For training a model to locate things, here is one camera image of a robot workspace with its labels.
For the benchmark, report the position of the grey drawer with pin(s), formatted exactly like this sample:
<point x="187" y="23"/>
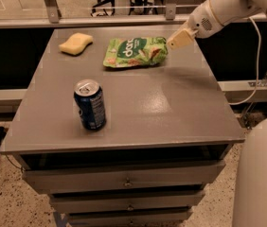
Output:
<point x="74" y="180"/>
<point x="127" y="202"/>
<point x="133" y="218"/>

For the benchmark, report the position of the bottom grey drawer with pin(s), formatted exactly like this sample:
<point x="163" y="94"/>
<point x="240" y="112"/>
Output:
<point x="133" y="218"/>

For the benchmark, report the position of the grey drawer cabinet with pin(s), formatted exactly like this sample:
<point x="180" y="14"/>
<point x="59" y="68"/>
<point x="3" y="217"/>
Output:
<point x="174" y="112"/>

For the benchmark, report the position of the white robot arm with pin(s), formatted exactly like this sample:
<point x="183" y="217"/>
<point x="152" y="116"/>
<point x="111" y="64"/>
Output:
<point x="229" y="11"/>

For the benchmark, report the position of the blue soda can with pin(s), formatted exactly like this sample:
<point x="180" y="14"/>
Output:
<point x="89" y="98"/>

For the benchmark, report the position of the yellow sponge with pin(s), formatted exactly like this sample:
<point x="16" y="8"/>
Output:
<point x="75" y="44"/>

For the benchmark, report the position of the metal railing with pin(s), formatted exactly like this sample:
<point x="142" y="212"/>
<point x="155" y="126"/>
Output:
<point x="84" y="13"/>

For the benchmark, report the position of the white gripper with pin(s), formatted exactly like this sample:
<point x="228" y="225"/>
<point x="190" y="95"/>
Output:
<point x="200" y="21"/>

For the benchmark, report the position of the green rice chip bag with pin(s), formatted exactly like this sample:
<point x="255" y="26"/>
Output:
<point x="139" y="51"/>

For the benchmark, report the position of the middle grey drawer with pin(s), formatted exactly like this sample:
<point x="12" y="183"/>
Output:
<point x="127" y="202"/>

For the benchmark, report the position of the top grey drawer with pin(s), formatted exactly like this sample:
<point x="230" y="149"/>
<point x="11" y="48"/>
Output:
<point x="74" y="180"/>

